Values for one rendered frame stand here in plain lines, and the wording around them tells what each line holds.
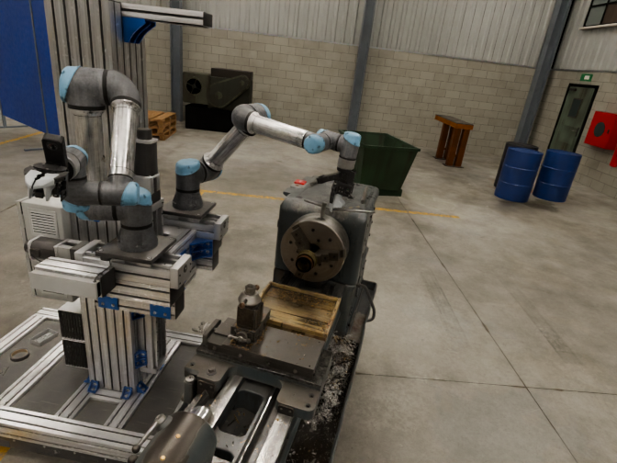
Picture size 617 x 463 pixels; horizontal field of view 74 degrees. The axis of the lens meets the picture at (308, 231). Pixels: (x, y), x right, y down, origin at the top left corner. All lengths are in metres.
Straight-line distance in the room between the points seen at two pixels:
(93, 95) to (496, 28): 11.89
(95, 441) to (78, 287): 0.82
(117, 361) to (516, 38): 12.27
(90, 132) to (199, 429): 1.05
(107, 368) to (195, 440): 1.44
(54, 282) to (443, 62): 11.45
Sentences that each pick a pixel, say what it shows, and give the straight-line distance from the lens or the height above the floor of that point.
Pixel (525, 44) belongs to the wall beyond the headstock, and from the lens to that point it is 13.23.
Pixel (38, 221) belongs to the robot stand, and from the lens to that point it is 2.09.
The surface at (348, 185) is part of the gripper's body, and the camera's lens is 1.81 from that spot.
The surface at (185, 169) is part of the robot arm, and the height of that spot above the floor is 1.37.
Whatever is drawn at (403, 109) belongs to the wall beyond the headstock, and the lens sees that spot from 12.17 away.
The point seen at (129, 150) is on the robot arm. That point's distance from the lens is 1.45.
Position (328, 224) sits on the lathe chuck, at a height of 1.23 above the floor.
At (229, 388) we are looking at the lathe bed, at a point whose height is 0.87.
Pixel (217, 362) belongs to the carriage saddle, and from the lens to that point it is 1.53.
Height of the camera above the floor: 1.91
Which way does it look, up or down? 23 degrees down
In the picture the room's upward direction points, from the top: 7 degrees clockwise
